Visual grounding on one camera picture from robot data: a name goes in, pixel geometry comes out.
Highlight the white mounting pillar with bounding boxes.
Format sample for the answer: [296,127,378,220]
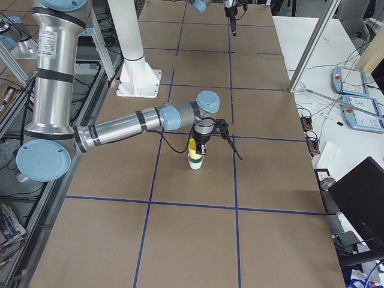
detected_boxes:
[108,0,162,98]

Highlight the black monitor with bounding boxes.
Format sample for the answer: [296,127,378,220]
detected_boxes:
[329,156,383,250]

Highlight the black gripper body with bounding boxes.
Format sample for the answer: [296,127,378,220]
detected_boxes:
[192,129,211,147]
[224,7,237,19]

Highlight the yellow plastic cup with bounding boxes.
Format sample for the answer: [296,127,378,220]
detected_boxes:
[188,138,202,160]

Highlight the black camera cable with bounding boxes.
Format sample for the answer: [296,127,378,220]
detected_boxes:
[161,118,243,161]

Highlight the wooden board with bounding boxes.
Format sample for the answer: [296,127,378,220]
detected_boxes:
[355,21,383,74]

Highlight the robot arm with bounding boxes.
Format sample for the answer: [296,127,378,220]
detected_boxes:
[16,1,220,182]
[185,1,242,37]

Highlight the upper blue teach pendant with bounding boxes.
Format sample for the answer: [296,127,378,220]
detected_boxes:
[331,66,369,97]

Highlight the white power strip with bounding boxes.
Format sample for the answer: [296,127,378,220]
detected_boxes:
[15,173,28,183]

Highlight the aluminium frame post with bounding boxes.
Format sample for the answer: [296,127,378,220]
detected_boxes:
[288,0,341,92]

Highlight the stack of books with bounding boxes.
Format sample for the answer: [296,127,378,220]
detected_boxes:
[1,203,26,266]

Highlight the blue teach pendant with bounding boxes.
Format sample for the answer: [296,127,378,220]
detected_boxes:
[331,66,369,97]
[342,95,383,134]

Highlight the green plastic cup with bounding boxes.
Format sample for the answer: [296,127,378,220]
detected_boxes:
[187,154,203,170]

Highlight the orange black connector strip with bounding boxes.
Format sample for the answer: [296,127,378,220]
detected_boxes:
[300,116,320,158]

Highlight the lower blue teach pendant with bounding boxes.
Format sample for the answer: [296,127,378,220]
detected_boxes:
[342,95,383,134]

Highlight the black marker pen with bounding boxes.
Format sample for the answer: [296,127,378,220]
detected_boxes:
[321,113,344,127]

